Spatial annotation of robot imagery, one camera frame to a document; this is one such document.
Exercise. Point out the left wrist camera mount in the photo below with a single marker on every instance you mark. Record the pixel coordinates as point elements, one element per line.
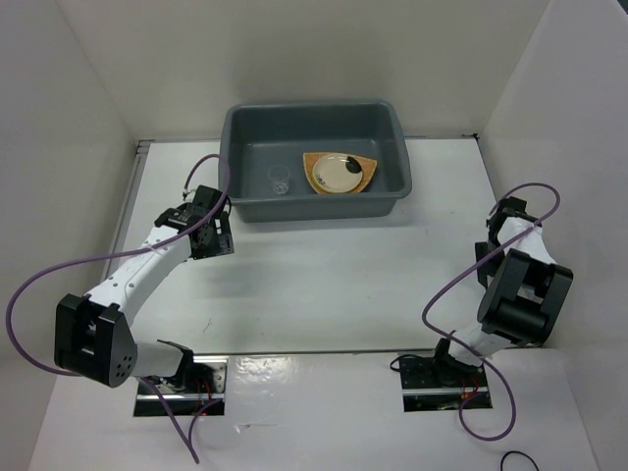
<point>188,193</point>

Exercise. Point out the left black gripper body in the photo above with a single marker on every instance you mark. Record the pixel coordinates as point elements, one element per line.
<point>219,243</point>

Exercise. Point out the cream plate with black pattern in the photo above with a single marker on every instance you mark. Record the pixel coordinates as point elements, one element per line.
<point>337,173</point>

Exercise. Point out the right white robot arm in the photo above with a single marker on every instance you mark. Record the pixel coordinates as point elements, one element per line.
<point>525,289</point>

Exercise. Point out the orange woven fan basket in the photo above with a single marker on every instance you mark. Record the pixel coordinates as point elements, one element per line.
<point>369,167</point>

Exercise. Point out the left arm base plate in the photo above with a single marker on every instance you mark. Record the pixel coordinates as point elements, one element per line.
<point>203,393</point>

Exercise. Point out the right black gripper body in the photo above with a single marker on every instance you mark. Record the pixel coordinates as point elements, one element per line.
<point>490,268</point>

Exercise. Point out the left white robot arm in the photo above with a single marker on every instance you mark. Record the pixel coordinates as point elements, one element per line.
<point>93,335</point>

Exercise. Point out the grey plastic bin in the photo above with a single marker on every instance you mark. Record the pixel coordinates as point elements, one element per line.
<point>256,137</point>

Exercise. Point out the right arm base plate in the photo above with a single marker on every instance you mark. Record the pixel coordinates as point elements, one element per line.
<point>430,385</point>

